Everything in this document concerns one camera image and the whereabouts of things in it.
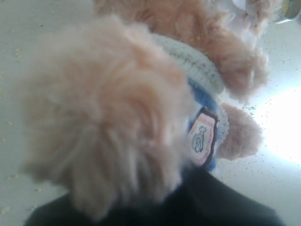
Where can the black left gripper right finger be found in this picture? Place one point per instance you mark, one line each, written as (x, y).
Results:
(202, 200)

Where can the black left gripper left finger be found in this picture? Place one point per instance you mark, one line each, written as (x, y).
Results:
(58, 212)

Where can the plush bear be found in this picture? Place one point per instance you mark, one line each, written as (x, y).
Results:
(118, 110)

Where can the steel bowl of millet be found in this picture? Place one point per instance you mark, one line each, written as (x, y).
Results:
(290, 10)

